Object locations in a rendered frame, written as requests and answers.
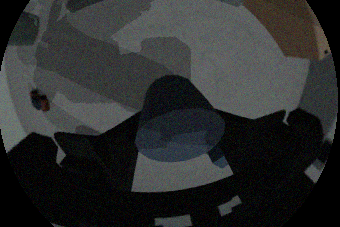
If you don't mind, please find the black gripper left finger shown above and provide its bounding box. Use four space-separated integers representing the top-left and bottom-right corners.
54 111 142 192

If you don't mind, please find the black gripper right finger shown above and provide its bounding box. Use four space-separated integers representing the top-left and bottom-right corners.
215 108 286 173

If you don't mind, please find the dark blue cylinder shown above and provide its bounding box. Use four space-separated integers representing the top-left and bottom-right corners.
134 75 224 163

